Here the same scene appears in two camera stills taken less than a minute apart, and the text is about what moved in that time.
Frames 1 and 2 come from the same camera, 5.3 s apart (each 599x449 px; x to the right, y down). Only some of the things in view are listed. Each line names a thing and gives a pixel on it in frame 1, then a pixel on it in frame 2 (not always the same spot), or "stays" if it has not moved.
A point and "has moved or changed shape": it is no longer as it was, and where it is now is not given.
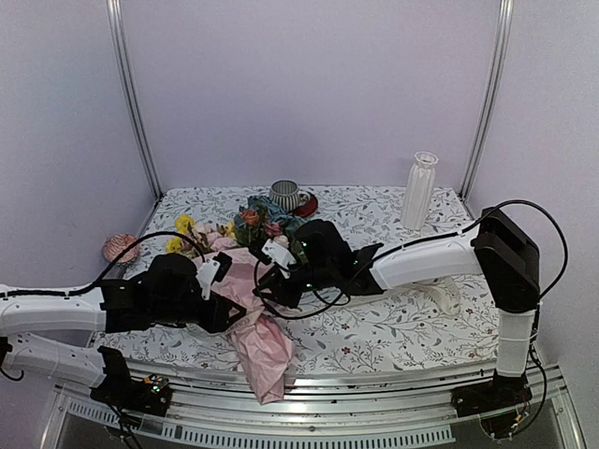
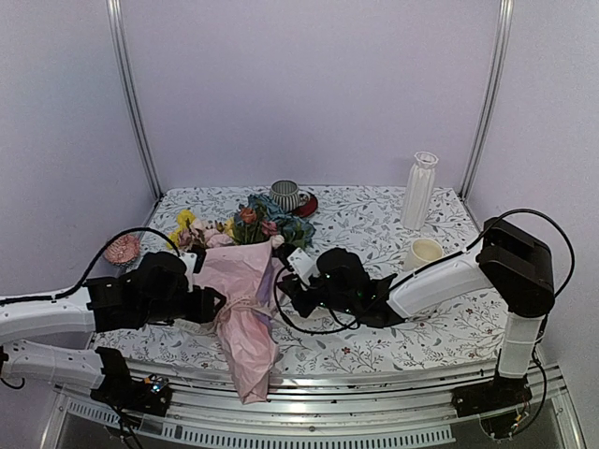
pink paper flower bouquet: [263, 338] has moved or changed shape
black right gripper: [284, 296] -> [304, 308]
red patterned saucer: [307, 204] stays
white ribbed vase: [419, 190] stays
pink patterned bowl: [114, 245] stays
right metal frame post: [491, 100] stays
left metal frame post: [118, 27] stays
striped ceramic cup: [286, 193] stays
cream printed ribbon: [250, 320] -> [243, 301]
